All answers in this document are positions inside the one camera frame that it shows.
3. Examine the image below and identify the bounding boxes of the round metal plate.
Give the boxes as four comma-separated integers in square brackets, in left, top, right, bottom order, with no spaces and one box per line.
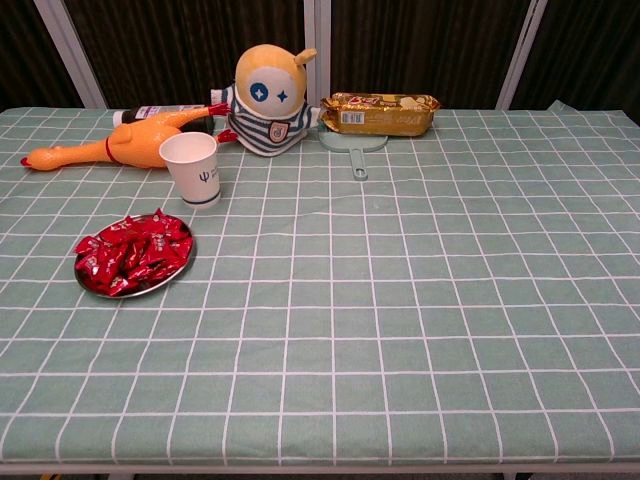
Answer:
[73,213,198,300]

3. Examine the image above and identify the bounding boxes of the light green hand mirror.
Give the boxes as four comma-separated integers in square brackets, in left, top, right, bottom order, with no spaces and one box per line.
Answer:
[317,127,389,182]

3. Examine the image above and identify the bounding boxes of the green checked tablecloth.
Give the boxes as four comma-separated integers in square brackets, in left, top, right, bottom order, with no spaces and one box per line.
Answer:
[0,99,640,469]

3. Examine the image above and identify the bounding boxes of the gold biscuit package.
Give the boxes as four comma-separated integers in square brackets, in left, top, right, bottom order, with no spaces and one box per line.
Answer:
[319,92,442,138]

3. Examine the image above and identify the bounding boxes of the white paper cup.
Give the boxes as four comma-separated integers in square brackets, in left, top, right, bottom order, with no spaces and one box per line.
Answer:
[158,131,222,209]

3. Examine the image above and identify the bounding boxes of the red wrapped candy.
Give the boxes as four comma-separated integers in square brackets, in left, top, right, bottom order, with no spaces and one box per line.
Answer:
[102,274,141,299]
[167,232,195,261]
[144,208,184,239]
[73,234,109,257]
[102,215,146,245]
[75,253,124,281]

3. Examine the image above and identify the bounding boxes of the yellow plush doll striped shirt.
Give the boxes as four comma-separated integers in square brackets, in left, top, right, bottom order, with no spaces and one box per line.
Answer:
[209,43,324,159]

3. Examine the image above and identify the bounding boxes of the orange rubber chicken toy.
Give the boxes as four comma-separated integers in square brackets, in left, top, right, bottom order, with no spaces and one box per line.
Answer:
[19,102,240,172]

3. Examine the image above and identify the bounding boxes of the dark bottle white cap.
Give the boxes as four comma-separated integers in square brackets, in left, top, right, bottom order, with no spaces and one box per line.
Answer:
[111,103,219,135]

